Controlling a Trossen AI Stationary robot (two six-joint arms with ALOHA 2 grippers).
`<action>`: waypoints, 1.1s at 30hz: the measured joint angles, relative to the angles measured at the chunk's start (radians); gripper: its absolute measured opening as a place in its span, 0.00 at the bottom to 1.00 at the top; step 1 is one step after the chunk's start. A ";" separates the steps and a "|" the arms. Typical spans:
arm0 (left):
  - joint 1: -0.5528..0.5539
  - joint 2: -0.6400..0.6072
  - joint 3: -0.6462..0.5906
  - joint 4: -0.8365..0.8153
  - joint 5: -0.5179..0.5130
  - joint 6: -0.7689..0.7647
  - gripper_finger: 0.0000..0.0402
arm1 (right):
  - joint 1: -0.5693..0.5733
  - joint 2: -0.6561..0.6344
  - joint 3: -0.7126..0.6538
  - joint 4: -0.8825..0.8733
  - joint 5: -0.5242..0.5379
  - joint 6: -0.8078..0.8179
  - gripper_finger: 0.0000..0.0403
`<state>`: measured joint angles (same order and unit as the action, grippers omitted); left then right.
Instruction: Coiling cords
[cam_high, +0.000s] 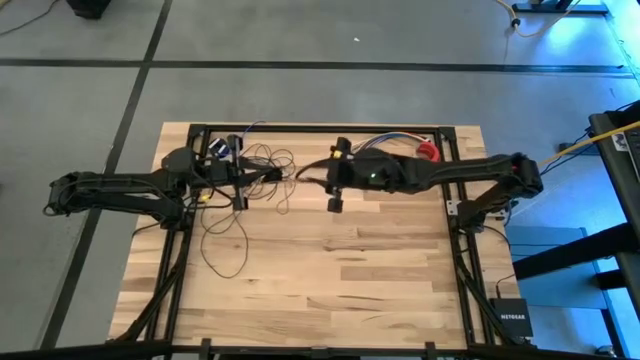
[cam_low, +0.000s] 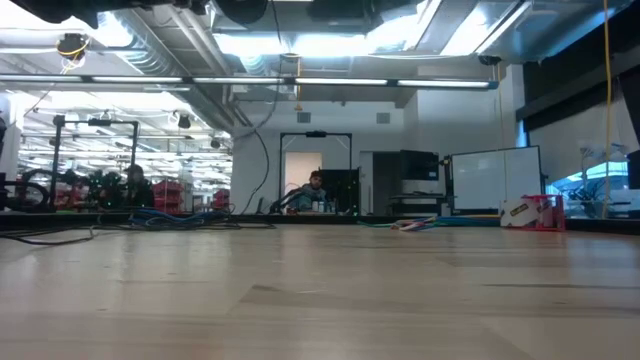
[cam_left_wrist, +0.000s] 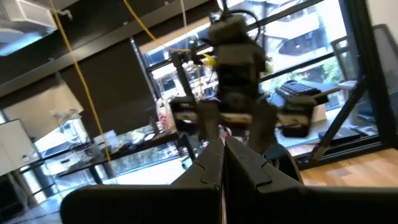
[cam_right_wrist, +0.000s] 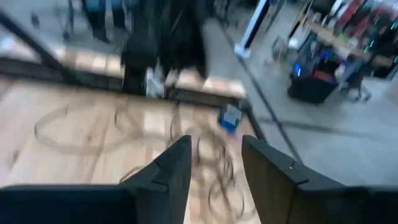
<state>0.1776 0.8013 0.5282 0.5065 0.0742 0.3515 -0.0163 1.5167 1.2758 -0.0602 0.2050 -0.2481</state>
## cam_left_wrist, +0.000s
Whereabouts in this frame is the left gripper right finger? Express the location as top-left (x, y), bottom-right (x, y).
top-left (224, 135), bottom-right (398, 224)

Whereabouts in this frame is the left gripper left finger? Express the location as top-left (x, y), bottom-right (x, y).
top-left (60, 138), bottom-right (225, 224)

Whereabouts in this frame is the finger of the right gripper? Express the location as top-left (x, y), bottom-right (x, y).
top-left (198, 101), bottom-right (223, 143)
top-left (248, 101), bottom-right (280, 154)

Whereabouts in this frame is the white plastic bag red print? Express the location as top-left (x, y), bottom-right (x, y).
top-left (156, 97), bottom-right (177, 131)

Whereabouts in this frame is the black keyboard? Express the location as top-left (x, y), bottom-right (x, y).
top-left (275, 80), bottom-right (322, 98)

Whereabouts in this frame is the black side desk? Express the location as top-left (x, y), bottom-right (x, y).
top-left (57, 129), bottom-right (190, 185)

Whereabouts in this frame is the whiteboard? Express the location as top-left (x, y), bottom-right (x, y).
top-left (0, 119), bottom-right (35, 177)

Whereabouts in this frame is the yellow hanging cable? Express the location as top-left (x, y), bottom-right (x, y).
top-left (49, 0), bottom-right (112, 162)
top-left (123, 0), bottom-right (217, 100)

